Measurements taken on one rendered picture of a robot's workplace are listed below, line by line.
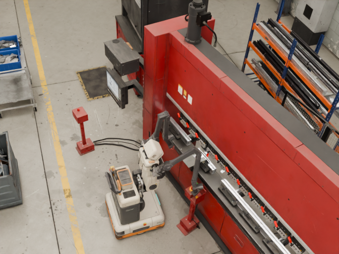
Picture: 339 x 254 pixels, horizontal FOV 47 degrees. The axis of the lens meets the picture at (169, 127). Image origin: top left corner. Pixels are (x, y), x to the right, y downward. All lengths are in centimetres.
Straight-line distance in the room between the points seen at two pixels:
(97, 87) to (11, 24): 294
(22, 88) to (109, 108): 148
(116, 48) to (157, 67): 56
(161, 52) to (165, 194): 214
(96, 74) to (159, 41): 328
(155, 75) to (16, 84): 308
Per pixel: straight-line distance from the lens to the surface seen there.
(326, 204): 356
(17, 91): 706
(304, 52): 626
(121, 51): 489
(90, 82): 752
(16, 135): 677
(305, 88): 619
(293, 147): 349
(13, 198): 569
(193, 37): 440
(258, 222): 455
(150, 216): 522
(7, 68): 660
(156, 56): 467
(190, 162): 485
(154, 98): 507
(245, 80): 402
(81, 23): 928
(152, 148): 445
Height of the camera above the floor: 472
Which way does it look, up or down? 45 degrees down
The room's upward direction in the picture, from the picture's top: 5 degrees clockwise
